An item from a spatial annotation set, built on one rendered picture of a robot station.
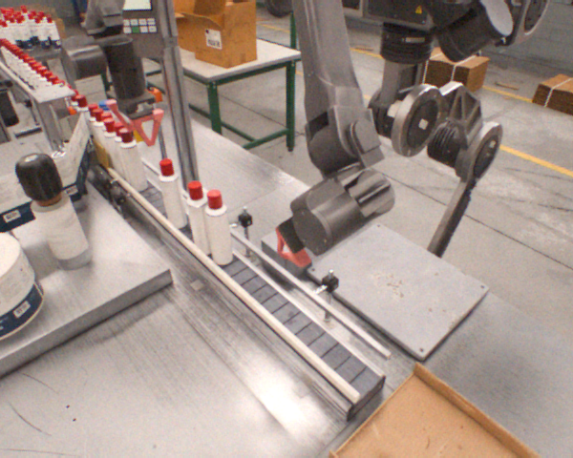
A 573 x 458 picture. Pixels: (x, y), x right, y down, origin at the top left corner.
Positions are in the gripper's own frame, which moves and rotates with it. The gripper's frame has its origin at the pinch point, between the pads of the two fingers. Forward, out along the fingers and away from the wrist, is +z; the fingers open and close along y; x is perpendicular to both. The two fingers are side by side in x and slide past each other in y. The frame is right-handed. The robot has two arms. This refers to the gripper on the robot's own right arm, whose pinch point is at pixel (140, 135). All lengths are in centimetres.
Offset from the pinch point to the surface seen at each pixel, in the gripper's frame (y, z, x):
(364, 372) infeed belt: 58, 34, 10
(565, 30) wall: -77, 71, 545
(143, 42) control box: -25.6, -11.9, 15.9
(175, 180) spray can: -4.8, 17.3, 7.7
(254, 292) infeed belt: 27.1, 33.3, 7.3
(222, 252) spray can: 15.2, 28.4, 7.0
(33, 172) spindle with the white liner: -9.5, 4.5, -21.4
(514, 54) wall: -126, 110, 544
